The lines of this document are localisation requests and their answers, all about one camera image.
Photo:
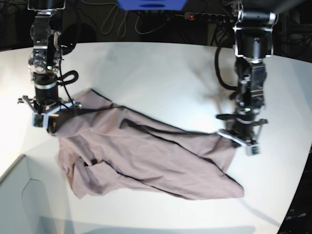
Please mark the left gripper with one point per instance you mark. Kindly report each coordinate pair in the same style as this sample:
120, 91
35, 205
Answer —
242, 130

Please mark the blue plastic object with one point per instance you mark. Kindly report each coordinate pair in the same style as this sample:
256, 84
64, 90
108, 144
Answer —
142, 5

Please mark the mauve t-shirt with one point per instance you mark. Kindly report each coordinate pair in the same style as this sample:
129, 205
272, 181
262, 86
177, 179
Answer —
106, 147

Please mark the black power strip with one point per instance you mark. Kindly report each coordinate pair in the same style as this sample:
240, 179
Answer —
206, 17

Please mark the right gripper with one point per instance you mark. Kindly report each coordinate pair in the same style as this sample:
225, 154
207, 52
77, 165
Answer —
46, 115

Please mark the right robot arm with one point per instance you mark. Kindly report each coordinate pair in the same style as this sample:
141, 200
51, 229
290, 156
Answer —
44, 65

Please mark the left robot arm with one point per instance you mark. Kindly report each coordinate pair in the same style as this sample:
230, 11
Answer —
252, 43

